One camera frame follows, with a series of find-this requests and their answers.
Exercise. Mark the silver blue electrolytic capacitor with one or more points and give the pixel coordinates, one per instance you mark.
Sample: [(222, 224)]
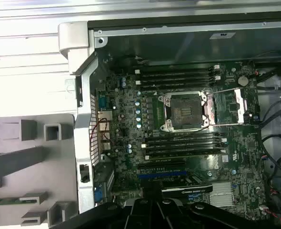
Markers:
[(138, 119), (139, 125), (137, 103), (138, 111)]

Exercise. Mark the blue serial port connector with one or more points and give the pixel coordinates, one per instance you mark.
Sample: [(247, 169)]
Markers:
[(102, 102)]

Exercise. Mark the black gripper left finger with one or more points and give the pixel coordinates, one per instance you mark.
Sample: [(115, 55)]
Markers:
[(95, 219)]

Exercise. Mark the black and silver PC case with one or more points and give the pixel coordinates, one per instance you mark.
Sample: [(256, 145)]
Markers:
[(83, 133)]

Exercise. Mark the grey parts rack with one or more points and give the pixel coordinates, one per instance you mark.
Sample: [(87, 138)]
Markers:
[(59, 167)]

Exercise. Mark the green RAM stick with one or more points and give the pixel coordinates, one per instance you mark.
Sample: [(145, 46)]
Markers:
[(2, 201)]

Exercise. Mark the black RAM slot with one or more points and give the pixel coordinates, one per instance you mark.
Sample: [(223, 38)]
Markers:
[(176, 69), (197, 153), (176, 75), (183, 137)]

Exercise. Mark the silver coin cell battery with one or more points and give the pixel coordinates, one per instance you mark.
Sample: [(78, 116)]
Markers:
[(243, 81)]

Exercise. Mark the silver finned chipset heatsink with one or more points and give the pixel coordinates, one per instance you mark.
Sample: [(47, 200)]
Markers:
[(221, 194)]

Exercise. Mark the thin metal locking lever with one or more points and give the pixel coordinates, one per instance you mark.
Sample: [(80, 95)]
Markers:
[(190, 130)]

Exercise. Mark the metal socket cover frame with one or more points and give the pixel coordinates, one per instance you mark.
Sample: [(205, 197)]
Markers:
[(240, 105)]

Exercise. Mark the green motherboard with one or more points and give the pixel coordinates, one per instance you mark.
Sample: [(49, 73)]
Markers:
[(226, 167)]

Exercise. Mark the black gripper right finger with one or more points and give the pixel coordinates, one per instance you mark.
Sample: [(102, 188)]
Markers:
[(226, 223)]

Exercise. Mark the black graphics card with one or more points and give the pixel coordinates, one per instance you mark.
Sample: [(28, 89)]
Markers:
[(190, 188)]

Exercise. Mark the blue expansion slot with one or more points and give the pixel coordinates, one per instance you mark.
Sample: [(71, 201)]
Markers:
[(162, 175)]

